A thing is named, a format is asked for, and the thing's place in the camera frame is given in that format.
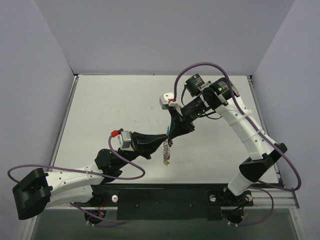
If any metal key organizer blue handle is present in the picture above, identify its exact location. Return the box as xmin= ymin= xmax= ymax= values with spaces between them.
xmin=162 ymin=125 xmax=171 ymax=161

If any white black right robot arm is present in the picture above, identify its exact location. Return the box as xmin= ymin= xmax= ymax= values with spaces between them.
xmin=160 ymin=74 xmax=288 ymax=205

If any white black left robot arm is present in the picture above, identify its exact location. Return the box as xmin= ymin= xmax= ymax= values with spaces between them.
xmin=12 ymin=129 xmax=168 ymax=220

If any yellow key tag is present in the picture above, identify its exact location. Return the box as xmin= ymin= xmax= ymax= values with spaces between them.
xmin=163 ymin=159 xmax=170 ymax=166

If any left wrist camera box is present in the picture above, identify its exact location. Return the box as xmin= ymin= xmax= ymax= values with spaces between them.
xmin=111 ymin=128 xmax=133 ymax=151

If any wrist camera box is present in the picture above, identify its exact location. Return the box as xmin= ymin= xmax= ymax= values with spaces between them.
xmin=111 ymin=128 xmax=133 ymax=151
xmin=159 ymin=92 xmax=181 ymax=110

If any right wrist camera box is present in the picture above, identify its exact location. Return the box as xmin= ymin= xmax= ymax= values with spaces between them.
xmin=159 ymin=92 xmax=181 ymax=110

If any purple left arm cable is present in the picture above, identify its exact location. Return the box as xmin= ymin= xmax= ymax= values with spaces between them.
xmin=7 ymin=134 xmax=146 ymax=228

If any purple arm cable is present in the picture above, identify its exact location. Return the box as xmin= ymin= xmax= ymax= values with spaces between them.
xmin=173 ymin=61 xmax=302 ymax=228
xmin=7 ymin=134 xmax=146 ymax=228

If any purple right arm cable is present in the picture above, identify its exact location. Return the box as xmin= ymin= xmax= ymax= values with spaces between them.
xmin=173 ymin=61 xmax=302 ymax=228

